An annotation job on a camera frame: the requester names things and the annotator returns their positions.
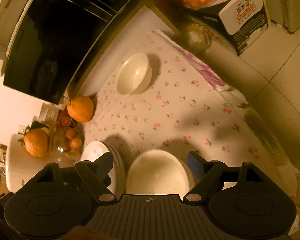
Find white floral plate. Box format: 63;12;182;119
80;141;122;197

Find cream bowl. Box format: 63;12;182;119
115;52;152;95
126;150;195;198

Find white round bowl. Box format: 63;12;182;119
183;151;240;202

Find blue patterned plate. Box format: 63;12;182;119
107;144;126;197

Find cream Changhong air fryer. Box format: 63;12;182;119
5;132;75;194

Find glass jar of kumquats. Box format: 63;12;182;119
49;122;84;167

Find large orange citrus on jar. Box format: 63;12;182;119
18;121;50;158

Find stacked metal lid jars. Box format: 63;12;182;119
37;103;76;131

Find large orange citrus on table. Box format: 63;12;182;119
66;95;94;123

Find cherry print tablecloth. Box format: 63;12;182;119
81;29;298;205

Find black Midea microwave oven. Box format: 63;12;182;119
0;0;134;104

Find white Ganten carton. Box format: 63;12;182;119
187;0;268;56

